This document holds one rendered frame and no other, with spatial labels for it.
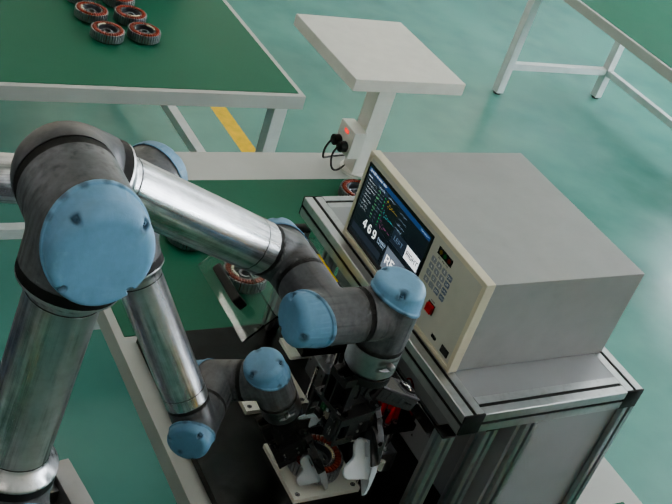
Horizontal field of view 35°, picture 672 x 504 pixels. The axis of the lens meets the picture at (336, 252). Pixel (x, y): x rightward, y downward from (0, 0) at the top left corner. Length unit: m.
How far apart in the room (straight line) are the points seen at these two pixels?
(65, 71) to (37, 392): 2.22
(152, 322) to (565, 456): 0.93
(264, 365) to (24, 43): 1.88
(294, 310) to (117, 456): 1.85
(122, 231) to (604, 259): 1.20
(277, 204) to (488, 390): 1.18
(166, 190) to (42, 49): 2.22
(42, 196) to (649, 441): 3.18
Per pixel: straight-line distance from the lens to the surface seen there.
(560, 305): 2.00
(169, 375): 1.74
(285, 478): 2.10
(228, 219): 1.34
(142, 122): 4.75
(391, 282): 1.39
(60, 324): 1.16
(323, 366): 2.31
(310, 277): 1.39
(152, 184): 1.27
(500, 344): 1.97
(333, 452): 2.14
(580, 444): 2.20
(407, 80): 2.78
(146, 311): 1.68
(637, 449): 3.96
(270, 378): 1.84
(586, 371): 2.12
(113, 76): 3.39
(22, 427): 1.26
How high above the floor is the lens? 2.26
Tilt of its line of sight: 32 degrees down
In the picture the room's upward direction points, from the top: 19 degrees clockwise
